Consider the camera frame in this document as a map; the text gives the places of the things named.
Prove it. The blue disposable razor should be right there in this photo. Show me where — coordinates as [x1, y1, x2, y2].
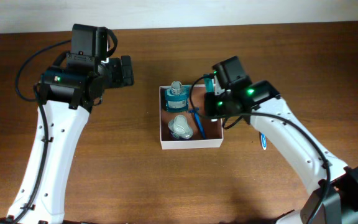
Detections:
[187, 108, 206, 139]

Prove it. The green toothpaste tube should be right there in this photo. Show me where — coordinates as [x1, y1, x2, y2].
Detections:
[203, 78, 214, 93]

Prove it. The teal mouthwash bottle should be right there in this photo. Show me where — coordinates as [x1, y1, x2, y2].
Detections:
[165, 81, 189, 113]

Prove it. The purple pump soap bottle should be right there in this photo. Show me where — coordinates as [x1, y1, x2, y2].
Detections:
[168, 115, 193, 141]

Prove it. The blue white toothbrush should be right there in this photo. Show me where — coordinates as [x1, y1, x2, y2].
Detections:
[260, 133, 267, 150]

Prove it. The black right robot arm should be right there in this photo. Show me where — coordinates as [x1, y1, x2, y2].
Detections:
[205, 56, 358, 224]

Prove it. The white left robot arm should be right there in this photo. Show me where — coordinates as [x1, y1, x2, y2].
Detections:
[0, 24, 134, 224]

